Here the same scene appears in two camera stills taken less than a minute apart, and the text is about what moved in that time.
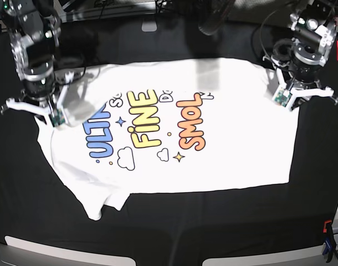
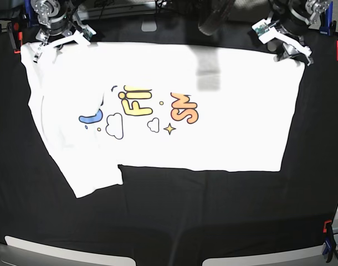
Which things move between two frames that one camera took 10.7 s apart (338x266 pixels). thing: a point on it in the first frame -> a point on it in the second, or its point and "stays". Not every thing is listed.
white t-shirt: [170, 124] stays
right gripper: [306, 63] -> [297, 21]
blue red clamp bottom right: [329, 242] stays
